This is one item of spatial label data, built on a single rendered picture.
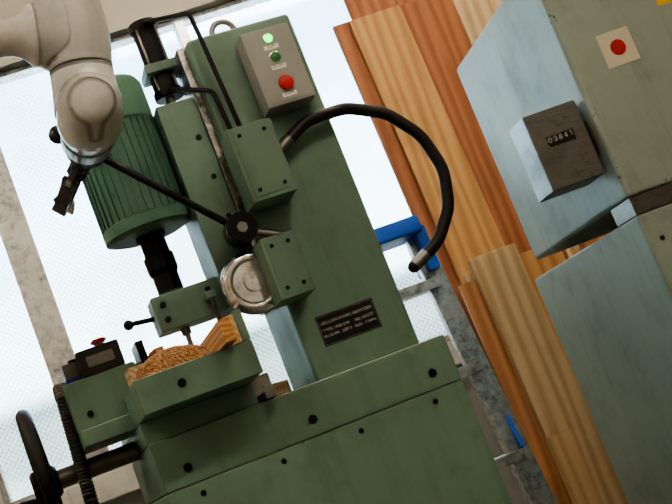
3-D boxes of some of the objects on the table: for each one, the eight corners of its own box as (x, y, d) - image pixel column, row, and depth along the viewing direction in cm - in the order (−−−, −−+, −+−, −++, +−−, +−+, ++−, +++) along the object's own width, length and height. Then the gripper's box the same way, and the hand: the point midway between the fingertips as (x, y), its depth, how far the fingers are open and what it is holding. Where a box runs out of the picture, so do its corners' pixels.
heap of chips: (132, 387, 210) (125, 367, 210) (209, 359, 214) (201, 339, 214) (136, 380, 201) (128, 358, 202) (216, 351, 205) (208, 330, 206)
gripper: (72, 214, 203) (69, 245, 223) (141, 91, 211) (133, 132, 231) (30, 193, 202) (32, 226, 223) (102, 70, 210) (97, 114, 230)
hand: (84, 177), depth 226 cm, fingers open, 13 cm apart
